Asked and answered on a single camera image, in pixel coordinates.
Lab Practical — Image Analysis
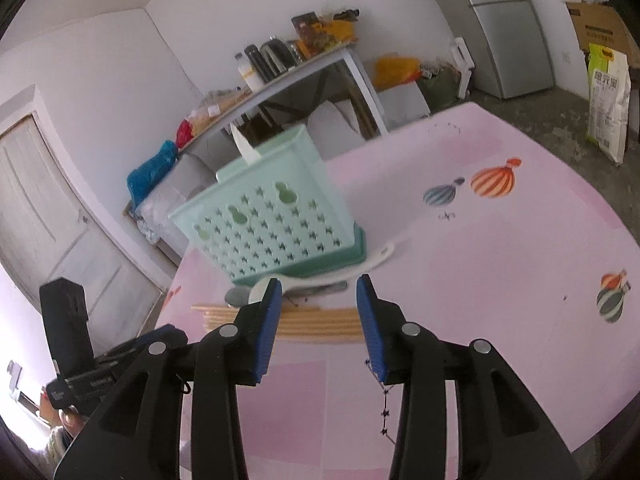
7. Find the white and green rice bag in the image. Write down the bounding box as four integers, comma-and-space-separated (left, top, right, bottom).
585, 42, 631, 166

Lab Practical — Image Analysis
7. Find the white rice paddle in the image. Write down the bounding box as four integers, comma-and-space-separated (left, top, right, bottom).
230, 122, 262, 165

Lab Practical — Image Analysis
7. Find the steel electric kettle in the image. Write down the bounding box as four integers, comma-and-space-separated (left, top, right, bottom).
260, 36, 296, 77

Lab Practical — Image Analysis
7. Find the brown snack box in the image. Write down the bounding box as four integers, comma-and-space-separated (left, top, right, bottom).
291, 11, 327, 56

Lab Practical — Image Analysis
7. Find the white folding stool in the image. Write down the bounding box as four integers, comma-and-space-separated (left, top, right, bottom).
450, 37, 475, 98

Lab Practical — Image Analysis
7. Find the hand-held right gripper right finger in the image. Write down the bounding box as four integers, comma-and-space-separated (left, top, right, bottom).
355, 274, 583, 480

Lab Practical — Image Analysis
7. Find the grey refrigerator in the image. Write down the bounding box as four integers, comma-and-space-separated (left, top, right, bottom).
445, 0, 556, 100

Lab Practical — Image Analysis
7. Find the white plastic bottle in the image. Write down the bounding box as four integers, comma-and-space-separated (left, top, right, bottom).
235, 52, 263, 92

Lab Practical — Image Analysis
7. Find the metal spoon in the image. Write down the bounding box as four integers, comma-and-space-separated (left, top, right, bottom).
223, 281, 349, 309

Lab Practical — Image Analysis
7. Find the black thermos flask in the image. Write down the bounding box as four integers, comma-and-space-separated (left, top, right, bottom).
244, 44, 275, 83

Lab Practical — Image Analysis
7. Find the pink balloon-print tablecloth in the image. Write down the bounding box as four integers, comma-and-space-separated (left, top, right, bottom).
155, 101, 640, 480

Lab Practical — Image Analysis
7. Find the person's left hand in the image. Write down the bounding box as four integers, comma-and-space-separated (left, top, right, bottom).
56, 406, 87, 438

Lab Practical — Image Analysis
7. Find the yellow plastic bag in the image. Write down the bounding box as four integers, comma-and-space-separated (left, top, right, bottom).
375, 55, 423, 86

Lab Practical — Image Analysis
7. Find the white panel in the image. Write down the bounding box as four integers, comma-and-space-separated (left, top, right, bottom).
377, 81, 432, 133

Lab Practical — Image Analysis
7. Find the blue plastic bag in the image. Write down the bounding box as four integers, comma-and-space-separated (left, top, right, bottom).
126, 140, 180, 201

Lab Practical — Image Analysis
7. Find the person's left forearm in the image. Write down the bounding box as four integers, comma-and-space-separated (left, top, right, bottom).
27, 425, 73, 478

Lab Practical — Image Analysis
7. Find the clear bag of snacks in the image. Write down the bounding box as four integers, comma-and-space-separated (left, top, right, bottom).
190, 88, 252, 127

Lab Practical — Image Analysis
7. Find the white plastic ladle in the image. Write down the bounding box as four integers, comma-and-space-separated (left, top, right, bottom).
248, 241, 397, 306

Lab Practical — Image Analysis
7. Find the orange snack bag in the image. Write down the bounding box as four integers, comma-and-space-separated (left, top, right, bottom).
325, 19, 359, 44

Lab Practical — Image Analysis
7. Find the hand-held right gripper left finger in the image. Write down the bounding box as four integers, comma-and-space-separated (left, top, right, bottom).
54, 277, 283, 480

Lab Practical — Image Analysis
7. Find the long white side table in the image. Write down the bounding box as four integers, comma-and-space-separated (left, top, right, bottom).
177, 42, 388, 161

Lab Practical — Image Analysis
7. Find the green plastic utensil basket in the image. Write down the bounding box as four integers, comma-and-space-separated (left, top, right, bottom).
167, 125, 368, 286

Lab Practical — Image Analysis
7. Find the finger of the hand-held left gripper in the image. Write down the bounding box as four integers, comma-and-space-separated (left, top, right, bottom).
95, 324, 190, 367

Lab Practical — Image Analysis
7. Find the white door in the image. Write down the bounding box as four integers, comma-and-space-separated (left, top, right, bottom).
0, 85, 166, 321

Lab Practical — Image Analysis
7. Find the large brown cardboard box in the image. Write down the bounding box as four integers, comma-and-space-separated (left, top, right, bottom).
565, 0, 640, 68

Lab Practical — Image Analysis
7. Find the plastic-wrapped white bundle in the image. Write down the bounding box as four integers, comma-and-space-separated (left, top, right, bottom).
135, 152, 221, 266

